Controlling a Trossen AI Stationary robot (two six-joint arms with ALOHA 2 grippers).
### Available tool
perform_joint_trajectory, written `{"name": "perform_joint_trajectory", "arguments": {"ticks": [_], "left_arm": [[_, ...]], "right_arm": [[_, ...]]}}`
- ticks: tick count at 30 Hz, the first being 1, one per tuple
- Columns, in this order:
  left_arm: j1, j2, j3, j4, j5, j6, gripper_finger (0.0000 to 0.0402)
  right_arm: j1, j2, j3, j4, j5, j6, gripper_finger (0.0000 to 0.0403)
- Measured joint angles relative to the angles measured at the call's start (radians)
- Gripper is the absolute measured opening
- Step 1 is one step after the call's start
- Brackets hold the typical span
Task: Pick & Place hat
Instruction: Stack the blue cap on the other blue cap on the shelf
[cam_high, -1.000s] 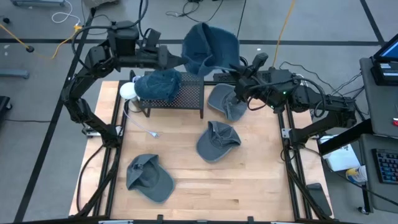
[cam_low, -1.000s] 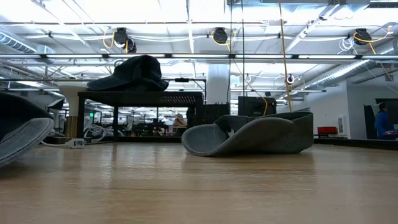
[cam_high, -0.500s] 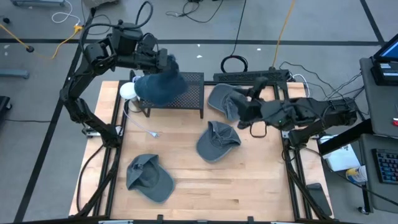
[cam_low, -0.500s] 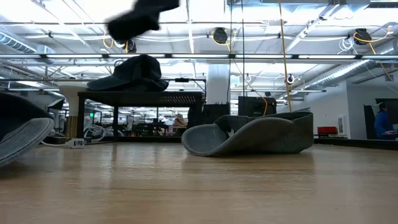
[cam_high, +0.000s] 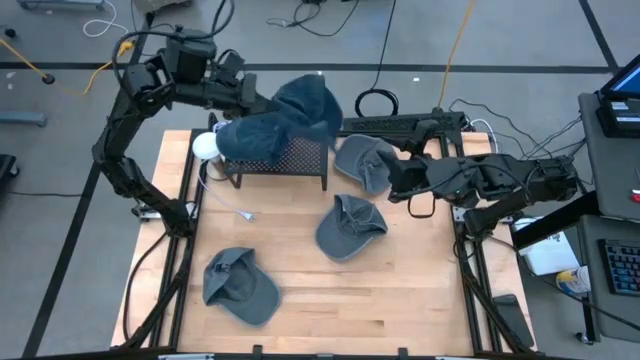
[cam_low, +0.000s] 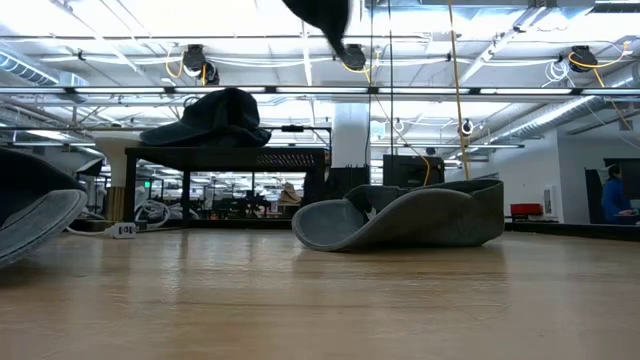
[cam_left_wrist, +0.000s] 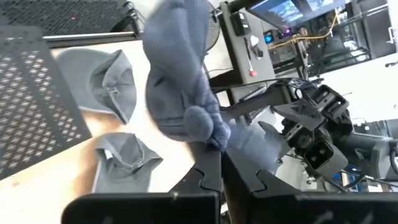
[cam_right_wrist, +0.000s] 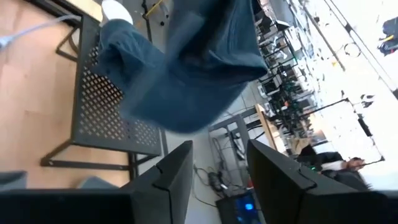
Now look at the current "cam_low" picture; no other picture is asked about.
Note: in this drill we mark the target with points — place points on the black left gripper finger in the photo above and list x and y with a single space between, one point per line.
327 15

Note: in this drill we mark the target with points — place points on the blue denim baseball cap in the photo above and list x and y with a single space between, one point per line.
215 120

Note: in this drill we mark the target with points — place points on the grey washed baseball cap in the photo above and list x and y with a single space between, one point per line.
425 220
30 220

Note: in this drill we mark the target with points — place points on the black equipment box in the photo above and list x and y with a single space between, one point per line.
405 170
347 182

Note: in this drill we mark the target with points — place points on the black perforated metal stand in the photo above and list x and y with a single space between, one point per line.
225 157

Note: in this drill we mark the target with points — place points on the long light strip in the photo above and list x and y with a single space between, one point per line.
125 90

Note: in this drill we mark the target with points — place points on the white round-top stand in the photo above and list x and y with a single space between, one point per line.
117 155

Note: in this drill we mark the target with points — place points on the red box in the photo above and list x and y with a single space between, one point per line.
526 209

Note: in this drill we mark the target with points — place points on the person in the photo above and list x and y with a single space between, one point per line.
612 197

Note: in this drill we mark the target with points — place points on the silver ventilation duct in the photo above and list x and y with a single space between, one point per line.
550 117

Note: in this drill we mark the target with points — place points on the white wall box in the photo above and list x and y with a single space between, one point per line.
549 200

